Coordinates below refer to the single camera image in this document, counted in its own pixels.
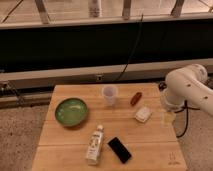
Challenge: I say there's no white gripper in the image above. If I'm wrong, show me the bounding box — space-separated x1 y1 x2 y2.
161 89 184 111

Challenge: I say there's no white sponge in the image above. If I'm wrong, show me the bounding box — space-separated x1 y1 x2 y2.
135 107 151 123

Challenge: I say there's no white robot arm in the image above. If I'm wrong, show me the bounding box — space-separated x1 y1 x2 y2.
160 64 213 117

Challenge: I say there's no brown sausage-shaped object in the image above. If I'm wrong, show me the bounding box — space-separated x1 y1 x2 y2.
130 92 142 106

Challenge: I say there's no clear plastic cup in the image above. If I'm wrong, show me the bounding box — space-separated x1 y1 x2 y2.
101 85 118 106

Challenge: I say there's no black smartphone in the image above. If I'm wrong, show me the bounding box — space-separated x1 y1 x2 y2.
108 137 132 164

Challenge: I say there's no white plastic bottle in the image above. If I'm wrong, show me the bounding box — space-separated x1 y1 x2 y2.
86 125 104 165

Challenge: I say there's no green bowl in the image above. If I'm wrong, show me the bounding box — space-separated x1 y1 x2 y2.
55 98 88 127

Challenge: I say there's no black floor cable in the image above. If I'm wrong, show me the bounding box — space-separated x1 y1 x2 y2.
159 81 201 139

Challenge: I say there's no black hanging cable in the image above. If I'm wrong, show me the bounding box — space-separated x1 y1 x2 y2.
114 13 145 82

